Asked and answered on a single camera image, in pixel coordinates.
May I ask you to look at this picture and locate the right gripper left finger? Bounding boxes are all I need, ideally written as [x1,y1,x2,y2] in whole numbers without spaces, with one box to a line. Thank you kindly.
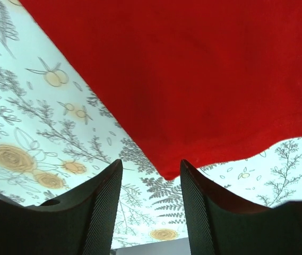
[0,159,123,255]

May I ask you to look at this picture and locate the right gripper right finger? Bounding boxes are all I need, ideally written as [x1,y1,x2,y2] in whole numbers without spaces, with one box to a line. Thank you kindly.
[180,160,302,254]

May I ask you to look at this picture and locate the red t shirt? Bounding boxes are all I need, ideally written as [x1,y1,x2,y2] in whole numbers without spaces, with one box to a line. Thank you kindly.
[22,1,302,180]

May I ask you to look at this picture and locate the floral table cloth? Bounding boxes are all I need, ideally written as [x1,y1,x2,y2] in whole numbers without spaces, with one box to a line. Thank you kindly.
[0,1,188,249]

